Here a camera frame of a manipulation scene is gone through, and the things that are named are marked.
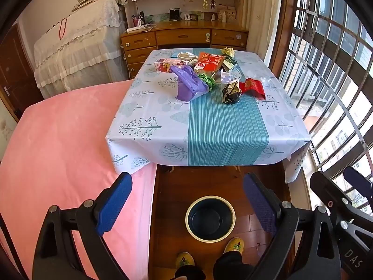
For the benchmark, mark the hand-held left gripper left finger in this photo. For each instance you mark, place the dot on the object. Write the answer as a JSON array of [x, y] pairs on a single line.
[[113, 204]]

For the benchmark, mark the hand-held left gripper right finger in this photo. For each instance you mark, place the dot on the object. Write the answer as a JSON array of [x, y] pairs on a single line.
[[259, 207]]

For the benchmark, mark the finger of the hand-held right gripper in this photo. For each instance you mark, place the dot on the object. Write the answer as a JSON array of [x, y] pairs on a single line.
[[335, 198], [360, 180]]

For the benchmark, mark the dark bin with cream rim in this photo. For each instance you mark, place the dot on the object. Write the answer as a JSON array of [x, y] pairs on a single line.
[[209, 218]]

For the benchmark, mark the green snack box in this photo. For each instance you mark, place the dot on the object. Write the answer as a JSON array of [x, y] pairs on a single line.
[[230, 62]]

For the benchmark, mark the orange snack bag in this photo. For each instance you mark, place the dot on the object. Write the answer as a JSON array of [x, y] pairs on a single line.
[[208, 61]]

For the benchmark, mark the yellow paper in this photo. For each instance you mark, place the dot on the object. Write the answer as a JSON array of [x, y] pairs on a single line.
[[228, 52]]

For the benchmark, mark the blue face mask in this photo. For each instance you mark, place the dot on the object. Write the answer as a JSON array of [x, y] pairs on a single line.
[[174, 54]]

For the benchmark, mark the yellow embroidered slipper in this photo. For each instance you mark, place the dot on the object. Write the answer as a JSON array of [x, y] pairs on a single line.
[[186, 259], [233, 245]]

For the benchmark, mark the person's right leg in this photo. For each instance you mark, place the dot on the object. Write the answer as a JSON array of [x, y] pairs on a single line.
[[230, 267]]

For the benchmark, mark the person's leg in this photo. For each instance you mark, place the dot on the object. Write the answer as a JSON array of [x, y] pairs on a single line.
[[230, 267], [189, 274]]

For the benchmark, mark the tree print tablecloth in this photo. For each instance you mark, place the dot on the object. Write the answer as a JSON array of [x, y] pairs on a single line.
[[227, 134]]

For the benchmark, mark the person's left leg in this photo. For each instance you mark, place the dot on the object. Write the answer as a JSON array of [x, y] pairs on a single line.
[[189, 274]]

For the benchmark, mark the black gold crumpled wrapper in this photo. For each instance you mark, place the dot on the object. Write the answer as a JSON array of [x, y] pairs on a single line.
[[231, 93]]

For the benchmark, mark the red foil packet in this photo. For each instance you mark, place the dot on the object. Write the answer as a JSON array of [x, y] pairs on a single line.
[[253, 87]]

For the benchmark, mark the clear plastic wrap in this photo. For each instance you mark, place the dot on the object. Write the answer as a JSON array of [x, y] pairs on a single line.
[[268, 80]]

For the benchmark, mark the floral wardrobe door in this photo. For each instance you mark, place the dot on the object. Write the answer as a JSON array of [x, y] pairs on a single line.
[[5, 128]]

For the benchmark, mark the window with metal grille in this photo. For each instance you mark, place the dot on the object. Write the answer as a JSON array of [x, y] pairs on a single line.
[[326, 49]]

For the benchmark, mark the green shredded ribbon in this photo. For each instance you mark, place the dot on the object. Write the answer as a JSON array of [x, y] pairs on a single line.
[[207, 81]]

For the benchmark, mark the purple plastic bag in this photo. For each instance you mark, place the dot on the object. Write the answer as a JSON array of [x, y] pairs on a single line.
[[186, 84]]

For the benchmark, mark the pink carton box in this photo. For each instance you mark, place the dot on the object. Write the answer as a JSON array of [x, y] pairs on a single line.
[[167, 65]]

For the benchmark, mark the white lace piano cover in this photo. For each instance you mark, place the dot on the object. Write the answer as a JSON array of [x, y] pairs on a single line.
[[78, 52]]

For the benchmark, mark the white crumpled paper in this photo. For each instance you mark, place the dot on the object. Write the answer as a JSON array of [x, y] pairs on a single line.
[[186, 56]]

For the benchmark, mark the brown wooden door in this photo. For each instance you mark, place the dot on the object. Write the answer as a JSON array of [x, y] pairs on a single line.
[[14, 70]]

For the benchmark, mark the white power strip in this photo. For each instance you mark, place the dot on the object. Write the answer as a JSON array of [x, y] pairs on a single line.
[[135, 28]]

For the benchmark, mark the cream drawer child lock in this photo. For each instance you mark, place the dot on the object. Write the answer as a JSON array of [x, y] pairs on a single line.
[[208, 36]]

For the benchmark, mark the wooden desk with drawers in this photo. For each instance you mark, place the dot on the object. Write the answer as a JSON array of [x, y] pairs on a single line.
[[180, 36]]

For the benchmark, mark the pink pen cup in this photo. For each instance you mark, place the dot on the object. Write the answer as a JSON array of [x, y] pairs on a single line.
[[135, 22]]

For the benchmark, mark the green leaf picture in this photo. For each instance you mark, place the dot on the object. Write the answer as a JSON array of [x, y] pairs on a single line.
[[150, 19]]

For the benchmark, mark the black desk gadget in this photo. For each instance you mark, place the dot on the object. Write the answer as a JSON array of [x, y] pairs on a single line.
[[142, 18]]

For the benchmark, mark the leaf print curtain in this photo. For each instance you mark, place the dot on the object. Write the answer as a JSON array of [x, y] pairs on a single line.
[[259, 14]]

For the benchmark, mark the patterned cardboard box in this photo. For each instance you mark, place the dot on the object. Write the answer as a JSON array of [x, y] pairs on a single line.
[[230, 11]]

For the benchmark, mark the white round desk fan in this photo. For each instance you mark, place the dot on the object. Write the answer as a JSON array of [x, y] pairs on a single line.
[[185, 16]]

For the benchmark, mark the stack of books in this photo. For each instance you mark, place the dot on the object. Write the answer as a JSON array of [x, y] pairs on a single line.
[[87, 0]]

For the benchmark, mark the hanging gingerbread figure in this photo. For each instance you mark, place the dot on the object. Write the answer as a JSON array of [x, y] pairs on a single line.
[[213, 4]]

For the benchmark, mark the yellow bead ornament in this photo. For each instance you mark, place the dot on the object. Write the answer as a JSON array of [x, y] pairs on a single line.
[[205, 4]]

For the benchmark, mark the black photo frame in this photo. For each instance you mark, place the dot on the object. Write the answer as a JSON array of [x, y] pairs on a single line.
[[174, 14]]

